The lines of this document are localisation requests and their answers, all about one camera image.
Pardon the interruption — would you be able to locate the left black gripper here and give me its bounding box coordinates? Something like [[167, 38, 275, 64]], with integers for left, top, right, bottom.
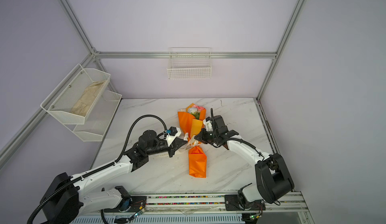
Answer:
[[147, 137, 187, 157]]

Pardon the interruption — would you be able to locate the white string ribbon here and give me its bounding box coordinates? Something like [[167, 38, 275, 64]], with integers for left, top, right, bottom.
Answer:
[[156, 133, 203, 158]]

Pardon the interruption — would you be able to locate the orange wrapping paper sheet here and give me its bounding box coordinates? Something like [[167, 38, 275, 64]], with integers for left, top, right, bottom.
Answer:
[[178, 103, 207, 178]]

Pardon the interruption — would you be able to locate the white fake rose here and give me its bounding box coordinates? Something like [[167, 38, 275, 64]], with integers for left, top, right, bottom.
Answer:
[[188, 107, 200, 119]]

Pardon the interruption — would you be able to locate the pink fake rose spray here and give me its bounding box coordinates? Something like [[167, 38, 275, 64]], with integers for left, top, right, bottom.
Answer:
[[193, 104, 205, 112]]

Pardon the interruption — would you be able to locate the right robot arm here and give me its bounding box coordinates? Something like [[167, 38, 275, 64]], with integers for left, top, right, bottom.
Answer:
[[195, 115, 295, 210]]

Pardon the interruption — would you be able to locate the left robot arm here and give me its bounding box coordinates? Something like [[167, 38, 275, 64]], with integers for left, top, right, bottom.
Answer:
[[40, 127, 188, 224]]

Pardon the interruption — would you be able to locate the lower white mesh shelf basket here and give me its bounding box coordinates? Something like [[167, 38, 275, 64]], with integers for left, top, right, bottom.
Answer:
[[72, 90, 122, 142]]

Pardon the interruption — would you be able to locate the white mesh shelf basket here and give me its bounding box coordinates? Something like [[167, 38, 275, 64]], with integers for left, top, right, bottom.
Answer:
[[72, 90, 122, 142], [40, 65, 111, 125]]

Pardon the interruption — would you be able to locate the beige cloth in basket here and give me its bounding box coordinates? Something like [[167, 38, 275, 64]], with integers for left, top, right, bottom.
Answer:
[[70, 80, 106, 117]]

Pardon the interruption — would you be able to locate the upper white mesh shelf basket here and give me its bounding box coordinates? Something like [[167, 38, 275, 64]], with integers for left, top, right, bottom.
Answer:
[[40, 65, 111, 125]]

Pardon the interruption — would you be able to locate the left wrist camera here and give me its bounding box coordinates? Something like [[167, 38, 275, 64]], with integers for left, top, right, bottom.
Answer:
[[165, 126, 182, 146]]

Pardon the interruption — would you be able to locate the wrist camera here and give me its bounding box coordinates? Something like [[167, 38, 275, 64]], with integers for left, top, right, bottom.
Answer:
[[165, 126, 182, 146], [203, 119, 213, 132]]

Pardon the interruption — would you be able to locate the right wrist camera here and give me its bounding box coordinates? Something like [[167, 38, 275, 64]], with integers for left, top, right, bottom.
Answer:
[[203, 119, 213, 132]]

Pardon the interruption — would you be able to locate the black corrugated cable left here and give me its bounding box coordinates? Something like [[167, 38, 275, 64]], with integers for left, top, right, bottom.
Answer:
[[26, 114, 168, 224]]

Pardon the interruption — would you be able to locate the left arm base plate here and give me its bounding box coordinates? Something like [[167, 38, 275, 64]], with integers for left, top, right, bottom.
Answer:
[[104, 196, 147, 213]]

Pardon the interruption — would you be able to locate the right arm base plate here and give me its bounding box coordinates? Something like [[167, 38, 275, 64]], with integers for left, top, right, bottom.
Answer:
[[224, 194, 266, 211]]

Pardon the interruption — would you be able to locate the white wire wall basket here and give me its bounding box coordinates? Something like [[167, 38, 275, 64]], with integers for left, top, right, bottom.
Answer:
[[167, 47, 212, 80]]

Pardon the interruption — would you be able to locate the aluminium rail front frame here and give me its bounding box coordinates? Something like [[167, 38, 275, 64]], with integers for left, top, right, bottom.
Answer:
[[71, 192, 314, 224]]

